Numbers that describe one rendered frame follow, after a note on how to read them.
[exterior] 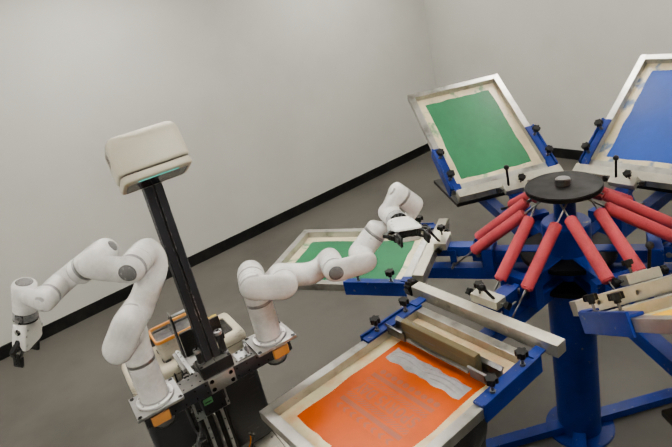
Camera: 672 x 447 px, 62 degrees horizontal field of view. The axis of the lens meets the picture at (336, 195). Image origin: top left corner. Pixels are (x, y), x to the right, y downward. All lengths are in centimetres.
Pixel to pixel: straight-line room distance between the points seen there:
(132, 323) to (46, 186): 350
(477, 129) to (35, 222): 362
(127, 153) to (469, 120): 227
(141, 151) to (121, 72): 365
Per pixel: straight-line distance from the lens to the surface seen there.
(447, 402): 200
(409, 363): 216
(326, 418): 204
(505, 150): 332
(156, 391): 204
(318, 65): 622
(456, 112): 349
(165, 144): 167
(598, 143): 329
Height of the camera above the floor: 231
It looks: 21 degrees down
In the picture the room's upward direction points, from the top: 13 degrees counter-clockwise
